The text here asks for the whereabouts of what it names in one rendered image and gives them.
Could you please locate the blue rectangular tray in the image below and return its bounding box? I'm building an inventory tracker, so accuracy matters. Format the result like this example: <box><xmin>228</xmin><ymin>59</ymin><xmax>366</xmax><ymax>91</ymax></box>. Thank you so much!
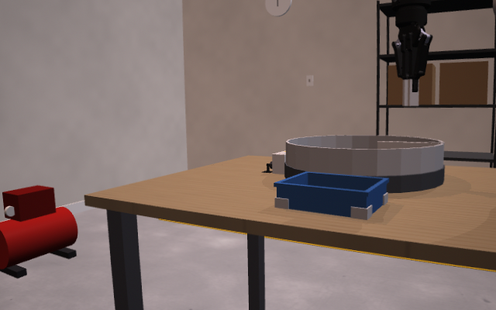
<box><xmin>274</xmin><ymin>171</ymin><xmax>388</xmax><ymax>220</ymax></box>

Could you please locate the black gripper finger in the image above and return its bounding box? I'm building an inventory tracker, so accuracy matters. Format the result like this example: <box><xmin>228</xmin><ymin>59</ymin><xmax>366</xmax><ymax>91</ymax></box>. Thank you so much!
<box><xmin>391</xmin><ymin>34</ymin><xmax>409</xmax><ymax>106</ymax></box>
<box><xmin>406</xmin><ymin>29</ymin><xmax>432</xmax><ymax>106</ymax></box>

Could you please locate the grey round turntable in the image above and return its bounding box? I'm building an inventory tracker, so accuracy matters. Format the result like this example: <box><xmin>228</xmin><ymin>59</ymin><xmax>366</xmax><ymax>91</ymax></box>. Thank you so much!
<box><xmin>262</xmin><ymin>135</ymin><xmax>445</xmax><ymax>193</ymax></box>

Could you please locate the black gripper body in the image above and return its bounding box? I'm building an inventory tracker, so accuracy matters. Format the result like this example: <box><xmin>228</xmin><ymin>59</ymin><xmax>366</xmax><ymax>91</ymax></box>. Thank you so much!
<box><xmin>395</xmin><ymin>8</ymin><xmax>427</xmax><ymax>49</ymax></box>

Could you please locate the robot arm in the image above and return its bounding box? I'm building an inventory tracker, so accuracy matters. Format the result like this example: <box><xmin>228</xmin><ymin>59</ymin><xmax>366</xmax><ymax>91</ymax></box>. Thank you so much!
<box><xmin>391</xmin><ymin>0</ymin><xmax>496</xmax><ymax>16</ymax></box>

